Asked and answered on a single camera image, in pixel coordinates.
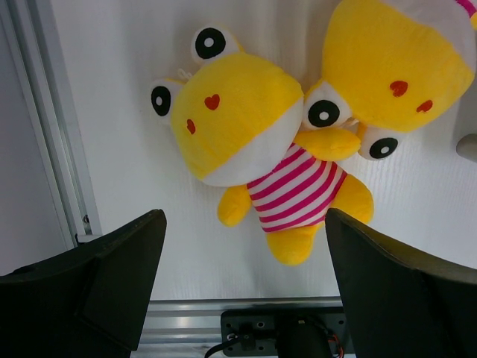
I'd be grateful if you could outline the aluminium front rail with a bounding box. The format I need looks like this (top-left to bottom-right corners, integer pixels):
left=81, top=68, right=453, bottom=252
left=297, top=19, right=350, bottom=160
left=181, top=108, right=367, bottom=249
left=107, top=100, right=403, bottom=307
left=131, top=297, right=356, bottom=357

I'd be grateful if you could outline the white two-tier shelf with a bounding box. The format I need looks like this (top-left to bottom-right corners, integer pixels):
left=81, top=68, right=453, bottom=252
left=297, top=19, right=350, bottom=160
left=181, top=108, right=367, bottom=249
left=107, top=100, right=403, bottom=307
left=456, top=134, right=477, bottom=163

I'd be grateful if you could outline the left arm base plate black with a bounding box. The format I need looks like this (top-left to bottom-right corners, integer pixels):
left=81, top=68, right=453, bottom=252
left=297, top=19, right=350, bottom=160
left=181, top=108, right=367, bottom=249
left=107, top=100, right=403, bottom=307
left=205, top=307, right=355, bottom=357

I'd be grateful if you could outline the yellow plush centre left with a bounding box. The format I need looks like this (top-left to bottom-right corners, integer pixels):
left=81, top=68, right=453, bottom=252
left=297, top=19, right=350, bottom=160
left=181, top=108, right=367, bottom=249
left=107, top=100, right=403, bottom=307
left=151, top=25, right=374, bottom=266

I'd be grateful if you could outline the aluminium left side rail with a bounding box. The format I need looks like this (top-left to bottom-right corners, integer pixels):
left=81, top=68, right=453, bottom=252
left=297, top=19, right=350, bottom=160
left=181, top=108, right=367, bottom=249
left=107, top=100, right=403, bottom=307
left=1, top=1, right=101, bottom=249

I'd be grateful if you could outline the yellow plush striped top left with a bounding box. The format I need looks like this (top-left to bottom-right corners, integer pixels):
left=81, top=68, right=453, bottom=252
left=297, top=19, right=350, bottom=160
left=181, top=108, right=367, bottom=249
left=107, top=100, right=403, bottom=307
left=302, top=0, right=476, bottom=160

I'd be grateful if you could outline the aluminium rail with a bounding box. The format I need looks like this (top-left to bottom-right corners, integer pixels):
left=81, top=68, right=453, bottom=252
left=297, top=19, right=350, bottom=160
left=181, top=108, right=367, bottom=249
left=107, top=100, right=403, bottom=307
left=1, top=1, right=101, bottom=249
left=131, top=297, right=356, bottom=357

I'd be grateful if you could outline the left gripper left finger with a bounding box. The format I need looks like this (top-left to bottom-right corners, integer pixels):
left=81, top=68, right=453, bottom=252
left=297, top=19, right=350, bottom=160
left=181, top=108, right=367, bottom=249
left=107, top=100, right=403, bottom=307
left=1, top=210, right=167, bottom=357

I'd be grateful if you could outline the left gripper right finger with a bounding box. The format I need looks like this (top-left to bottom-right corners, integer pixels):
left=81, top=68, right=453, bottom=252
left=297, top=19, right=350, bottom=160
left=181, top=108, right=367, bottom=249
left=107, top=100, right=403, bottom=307
left=325, top=209, right=476, bottom=357

